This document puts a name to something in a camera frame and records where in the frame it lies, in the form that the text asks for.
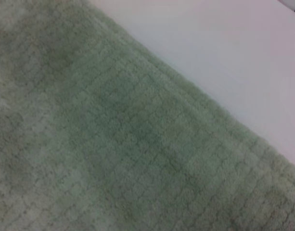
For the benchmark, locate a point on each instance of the green ribbed towel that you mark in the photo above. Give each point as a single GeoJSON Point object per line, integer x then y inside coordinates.
{"type": "Point", "coordinates": [113, 144]}

